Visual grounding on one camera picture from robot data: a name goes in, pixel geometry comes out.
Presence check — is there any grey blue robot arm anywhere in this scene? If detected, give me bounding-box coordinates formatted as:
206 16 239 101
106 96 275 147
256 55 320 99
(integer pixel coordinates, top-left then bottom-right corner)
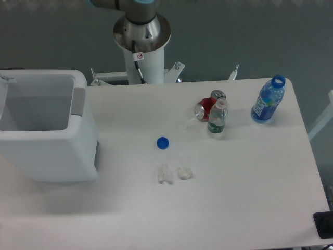
88 0 171 53

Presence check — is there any blue bottle cap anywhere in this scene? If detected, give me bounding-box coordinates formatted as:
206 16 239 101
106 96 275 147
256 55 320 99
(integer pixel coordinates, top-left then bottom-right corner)
156 136 169 150

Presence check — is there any crushed red soda can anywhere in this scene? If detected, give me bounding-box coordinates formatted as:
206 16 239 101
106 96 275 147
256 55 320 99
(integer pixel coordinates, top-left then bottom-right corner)
194 90 226 122

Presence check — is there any white trash can body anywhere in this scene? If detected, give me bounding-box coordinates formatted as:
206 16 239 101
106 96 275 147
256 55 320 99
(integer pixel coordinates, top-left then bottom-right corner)
1 70 99 182

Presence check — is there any crumpled white tissue left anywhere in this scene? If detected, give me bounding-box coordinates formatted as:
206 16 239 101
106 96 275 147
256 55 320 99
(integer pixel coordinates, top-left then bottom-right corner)
157 163 173 185

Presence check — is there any crumpled white tissue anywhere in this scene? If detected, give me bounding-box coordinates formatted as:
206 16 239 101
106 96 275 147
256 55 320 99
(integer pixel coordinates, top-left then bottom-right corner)
177 165 193 180
157 163 173 185

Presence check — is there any crumpled white tissue right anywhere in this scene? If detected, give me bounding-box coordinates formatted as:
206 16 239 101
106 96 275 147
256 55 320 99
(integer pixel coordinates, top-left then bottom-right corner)
177 165 193 180

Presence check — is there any small clear green-label bottle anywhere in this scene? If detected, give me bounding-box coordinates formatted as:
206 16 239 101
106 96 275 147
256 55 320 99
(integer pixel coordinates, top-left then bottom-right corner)
208 97 227 134

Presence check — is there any blue plastic drink bottle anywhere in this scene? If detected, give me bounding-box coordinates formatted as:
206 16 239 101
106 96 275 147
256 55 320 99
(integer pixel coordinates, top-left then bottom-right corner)
251 74 286 123

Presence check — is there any white furniture leg right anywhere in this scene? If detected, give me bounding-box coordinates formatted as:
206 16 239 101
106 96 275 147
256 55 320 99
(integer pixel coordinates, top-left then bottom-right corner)
308 90 332 141

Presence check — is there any black device at edge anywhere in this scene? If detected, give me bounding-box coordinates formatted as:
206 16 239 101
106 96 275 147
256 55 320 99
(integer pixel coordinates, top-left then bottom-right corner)
313 211 332 239

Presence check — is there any white metal base frame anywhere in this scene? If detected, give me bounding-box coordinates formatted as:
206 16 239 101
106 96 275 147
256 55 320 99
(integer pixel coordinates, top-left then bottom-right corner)
89 61 240 86

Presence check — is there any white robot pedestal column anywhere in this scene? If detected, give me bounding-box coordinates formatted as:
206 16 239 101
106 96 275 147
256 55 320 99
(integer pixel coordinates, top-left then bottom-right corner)
123 48 164 85

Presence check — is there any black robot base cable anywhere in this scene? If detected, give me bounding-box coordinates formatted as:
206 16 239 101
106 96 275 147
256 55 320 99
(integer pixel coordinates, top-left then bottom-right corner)
131 39 148 85

